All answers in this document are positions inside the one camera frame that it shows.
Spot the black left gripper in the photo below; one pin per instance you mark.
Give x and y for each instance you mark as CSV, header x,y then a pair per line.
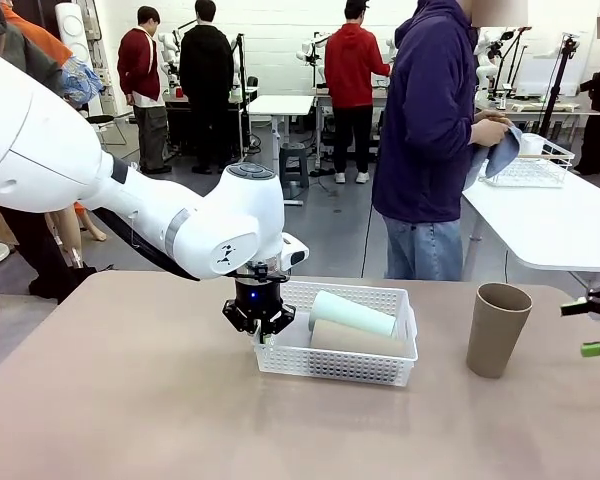
x,y
257,295

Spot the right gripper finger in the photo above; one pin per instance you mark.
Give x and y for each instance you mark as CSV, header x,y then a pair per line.
x,y
595,349
575,306

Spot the brown tumbler cup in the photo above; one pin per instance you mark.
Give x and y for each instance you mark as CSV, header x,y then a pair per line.
x,y
355,342
497,335

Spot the white perforated plastic basket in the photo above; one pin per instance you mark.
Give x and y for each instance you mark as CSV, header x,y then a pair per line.
x,y
330,370

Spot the mint green tumbler cup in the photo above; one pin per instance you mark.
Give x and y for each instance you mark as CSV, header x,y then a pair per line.
x,y
352,315

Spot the blue cleaning cloth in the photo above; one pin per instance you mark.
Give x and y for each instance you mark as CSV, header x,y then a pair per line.
x,y
502,155

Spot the person's right forearm navy sleeve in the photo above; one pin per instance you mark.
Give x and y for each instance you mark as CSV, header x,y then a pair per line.
x,y
450,145

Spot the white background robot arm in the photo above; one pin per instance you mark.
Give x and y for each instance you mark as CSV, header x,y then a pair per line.
x,y
310,55
236,70
487,55

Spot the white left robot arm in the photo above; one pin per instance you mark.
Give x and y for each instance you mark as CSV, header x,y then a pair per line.
x,y
130,200

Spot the person's right hand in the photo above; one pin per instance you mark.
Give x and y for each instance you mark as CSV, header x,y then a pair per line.
x,y
487,132

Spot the person's left hand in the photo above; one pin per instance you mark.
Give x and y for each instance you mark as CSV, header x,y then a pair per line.
x,y
494,116

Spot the white side table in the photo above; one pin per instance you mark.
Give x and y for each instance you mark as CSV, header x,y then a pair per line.
x,y
545,230

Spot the grey plastic step stool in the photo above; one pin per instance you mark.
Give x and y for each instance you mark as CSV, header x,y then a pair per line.
x,y
294,160

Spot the white cup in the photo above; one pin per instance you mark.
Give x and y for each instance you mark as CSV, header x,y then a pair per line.
x,y
532,145

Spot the white height-adjustable desk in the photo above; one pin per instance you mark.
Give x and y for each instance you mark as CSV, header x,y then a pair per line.
x,y
282,106

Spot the black tripod stand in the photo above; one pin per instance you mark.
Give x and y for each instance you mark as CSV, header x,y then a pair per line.
x,y
560,80

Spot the black chair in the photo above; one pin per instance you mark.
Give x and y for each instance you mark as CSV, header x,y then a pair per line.
x,y
105,120

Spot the person in navy hoodie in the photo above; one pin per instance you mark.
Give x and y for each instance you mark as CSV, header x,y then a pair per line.
x,y
425,100

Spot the person in long black coat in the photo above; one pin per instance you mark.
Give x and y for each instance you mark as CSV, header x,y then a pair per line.
x,y
207,65

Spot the person in red hoodie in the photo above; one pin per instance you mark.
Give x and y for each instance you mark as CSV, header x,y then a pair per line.
x,y
352,70

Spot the person in maroon jacket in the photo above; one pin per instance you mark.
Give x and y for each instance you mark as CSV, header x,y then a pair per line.
x,y
137,65

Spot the mannequin in orange blue clothes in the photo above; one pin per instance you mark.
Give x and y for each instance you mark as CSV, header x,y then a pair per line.
x,y
82,80

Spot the person in dark green jacket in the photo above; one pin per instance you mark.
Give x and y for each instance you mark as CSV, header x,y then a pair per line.
x,y
10,45

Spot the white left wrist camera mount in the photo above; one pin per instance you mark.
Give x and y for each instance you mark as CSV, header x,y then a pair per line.
x,y
295,253

